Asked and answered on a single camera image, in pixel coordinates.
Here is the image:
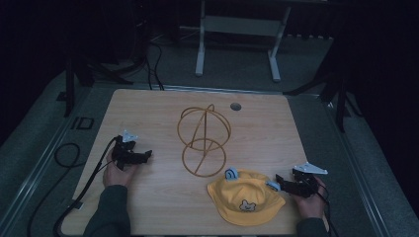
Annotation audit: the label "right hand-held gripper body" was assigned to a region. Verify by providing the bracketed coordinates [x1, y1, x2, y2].
[291, 161, 329, 198]

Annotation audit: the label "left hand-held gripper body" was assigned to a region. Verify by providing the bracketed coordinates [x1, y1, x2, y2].
[112, 129, 143, 171]

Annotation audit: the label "yellow bucket hat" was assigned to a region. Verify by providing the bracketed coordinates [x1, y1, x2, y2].
[207, 166, 287, 227]

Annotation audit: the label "person's right hand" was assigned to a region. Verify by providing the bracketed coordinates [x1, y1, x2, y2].
[293, 177, 328, 220]

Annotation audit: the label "person's left hand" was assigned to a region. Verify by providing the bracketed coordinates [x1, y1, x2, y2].
[103, 153, 140, 189]

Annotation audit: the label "black metal stand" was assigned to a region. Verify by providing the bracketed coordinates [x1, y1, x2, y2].
[284, 63, 364, 133]
[56, 55, 134, 119]

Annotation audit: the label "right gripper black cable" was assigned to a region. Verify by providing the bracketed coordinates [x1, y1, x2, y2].
[315, 182, 341, 237]

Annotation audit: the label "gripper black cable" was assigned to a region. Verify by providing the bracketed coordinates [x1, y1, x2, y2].
[52, 135, 120, 237]
[315, 182, 341, 237]

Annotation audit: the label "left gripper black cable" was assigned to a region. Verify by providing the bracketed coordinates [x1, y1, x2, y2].
[52, 135, 120, 237]

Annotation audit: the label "golden wire hat stand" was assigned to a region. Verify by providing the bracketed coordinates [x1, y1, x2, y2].
[177, 104, 232, 179]

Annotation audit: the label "black looped floor cable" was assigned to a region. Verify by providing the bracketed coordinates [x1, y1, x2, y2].
[27, 142, 82, 237]

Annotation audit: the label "black floor cables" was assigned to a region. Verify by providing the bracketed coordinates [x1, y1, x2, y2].
[143, 40, 166, 92]

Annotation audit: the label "white metal desk frame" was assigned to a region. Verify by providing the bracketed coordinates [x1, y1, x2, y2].
[195, 0, 293, 83]

